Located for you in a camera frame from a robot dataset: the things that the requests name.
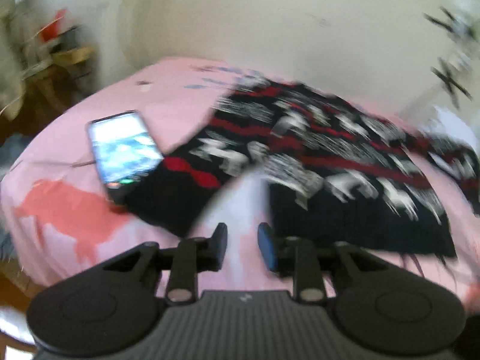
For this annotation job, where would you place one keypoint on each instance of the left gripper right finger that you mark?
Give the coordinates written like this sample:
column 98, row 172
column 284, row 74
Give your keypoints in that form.
column 293, row 257

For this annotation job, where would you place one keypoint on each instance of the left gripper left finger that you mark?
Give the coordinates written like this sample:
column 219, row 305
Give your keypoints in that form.
column 191, row 257

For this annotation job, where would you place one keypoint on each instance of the black red white patterned sweater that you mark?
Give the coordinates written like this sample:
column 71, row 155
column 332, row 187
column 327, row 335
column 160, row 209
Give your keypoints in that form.
column 333, row 173

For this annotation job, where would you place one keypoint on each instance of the smartphone in dark case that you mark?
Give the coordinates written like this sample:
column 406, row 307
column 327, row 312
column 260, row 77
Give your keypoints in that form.
column 124, row 152

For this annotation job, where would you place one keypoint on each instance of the white crumpled garment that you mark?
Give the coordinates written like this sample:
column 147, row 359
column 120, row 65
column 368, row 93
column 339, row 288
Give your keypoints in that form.
column 446, row 122

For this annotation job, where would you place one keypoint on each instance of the wooden side table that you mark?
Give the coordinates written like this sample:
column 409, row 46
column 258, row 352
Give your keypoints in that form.
column 63, row 79

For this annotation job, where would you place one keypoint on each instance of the red plastic bag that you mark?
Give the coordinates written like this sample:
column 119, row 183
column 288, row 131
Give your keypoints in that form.
column 60, row 23

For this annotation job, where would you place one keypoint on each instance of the black tape cross on wall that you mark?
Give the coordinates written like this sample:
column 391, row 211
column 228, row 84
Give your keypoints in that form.
column 457, row 61

